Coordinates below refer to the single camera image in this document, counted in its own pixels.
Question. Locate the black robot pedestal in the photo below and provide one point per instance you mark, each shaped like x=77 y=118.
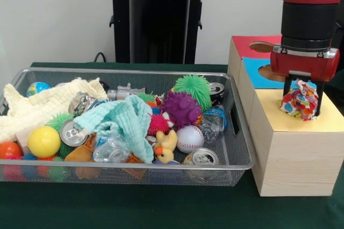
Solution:
x=158 y=24

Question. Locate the mint knitted cloth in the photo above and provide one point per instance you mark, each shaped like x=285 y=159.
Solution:
x=126 y=121

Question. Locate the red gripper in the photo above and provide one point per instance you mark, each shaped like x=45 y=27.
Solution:
x=303 y=65

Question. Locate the large colourful patterned cloth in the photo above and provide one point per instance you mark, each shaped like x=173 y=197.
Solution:
x=299 y=102

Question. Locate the silver drink can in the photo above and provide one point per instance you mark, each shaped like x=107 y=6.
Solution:
x=71 y=135
x=201 y=156

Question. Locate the black panel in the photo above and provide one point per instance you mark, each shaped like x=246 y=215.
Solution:
x=340 y=35

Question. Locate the purple spiky toy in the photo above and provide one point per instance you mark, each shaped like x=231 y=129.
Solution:
x=182 y=108

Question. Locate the wooden three-hole box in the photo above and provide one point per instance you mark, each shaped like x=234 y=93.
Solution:
x=295 y=170

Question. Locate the silver mesh bin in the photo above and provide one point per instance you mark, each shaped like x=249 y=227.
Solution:
x=107 y=176

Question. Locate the yellow ball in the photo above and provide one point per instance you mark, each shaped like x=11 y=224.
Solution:
x=44 y=141

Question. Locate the dark green table cloth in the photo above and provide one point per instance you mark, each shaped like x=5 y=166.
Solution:
x=134 y=207

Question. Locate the green spiky ball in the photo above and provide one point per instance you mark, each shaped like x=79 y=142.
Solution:
x=192 y=86

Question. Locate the blue globe ball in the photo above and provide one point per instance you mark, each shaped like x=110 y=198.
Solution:
x=37 y=88

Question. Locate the yellow plush duck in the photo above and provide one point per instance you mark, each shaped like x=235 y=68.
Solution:
x=164 y=153

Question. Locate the white baseball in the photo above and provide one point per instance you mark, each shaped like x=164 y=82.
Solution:
x=190 y=139

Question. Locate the cream knitted cloth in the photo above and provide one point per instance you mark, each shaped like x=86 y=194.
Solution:
x=40 y=102

